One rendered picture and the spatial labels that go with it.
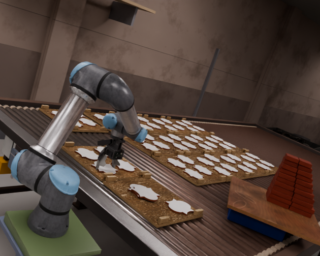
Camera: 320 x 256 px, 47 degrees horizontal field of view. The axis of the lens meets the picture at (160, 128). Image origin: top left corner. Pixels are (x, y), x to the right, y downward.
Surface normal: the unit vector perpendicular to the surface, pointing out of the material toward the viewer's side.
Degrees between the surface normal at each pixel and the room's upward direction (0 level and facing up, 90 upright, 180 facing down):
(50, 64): 90
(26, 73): 90
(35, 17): 90
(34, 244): 4
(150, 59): 90
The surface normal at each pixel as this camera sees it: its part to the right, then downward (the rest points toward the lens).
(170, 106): 0.62, 0.38
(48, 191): -0.36, 0.11
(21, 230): 0.37, -0.90
